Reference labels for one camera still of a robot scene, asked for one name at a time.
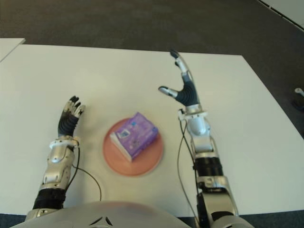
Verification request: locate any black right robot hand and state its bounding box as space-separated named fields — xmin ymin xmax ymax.
xmin=158 ymin=49 xmax=201 ymax=112

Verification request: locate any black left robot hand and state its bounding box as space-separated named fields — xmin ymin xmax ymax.
xmin=57 ymin=95 xmax=86 ymax=138

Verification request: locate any purple tissue paper pack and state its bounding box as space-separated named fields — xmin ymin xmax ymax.
xmin=110 ymin=112 xmax=159 ymax=163

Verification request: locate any pink round plate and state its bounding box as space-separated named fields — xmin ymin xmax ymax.
xmin=102 ymin=117 xmax=165 ymax=177

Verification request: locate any white side table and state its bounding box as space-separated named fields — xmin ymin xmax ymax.
xmin=0 ymin=38 xmax=26 ymax=62

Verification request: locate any silver robot torso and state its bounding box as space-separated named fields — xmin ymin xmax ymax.
xmin=22 ymin=200 xmax=190 ymax=228

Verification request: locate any white and black floor object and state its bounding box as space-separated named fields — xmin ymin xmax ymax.
xmin=291 ymin=87 xmax=304 ymax=110

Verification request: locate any white panel with black edge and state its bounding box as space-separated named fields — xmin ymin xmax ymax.
xmin=257 ymin=0 xmax=304 ymax=30

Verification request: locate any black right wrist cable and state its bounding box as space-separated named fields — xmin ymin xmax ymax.
xmin=177 ymin=116 xmax=198 ymax=219

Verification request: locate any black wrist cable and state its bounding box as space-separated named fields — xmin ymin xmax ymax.
xmin=177 ymin=116 xmax=198 ymax=219
xmin=71 ymin=144 xmax=102 ymax=201

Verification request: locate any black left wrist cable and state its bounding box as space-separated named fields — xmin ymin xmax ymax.
xmin=71 ymin=144 xmax=102 ymax=201

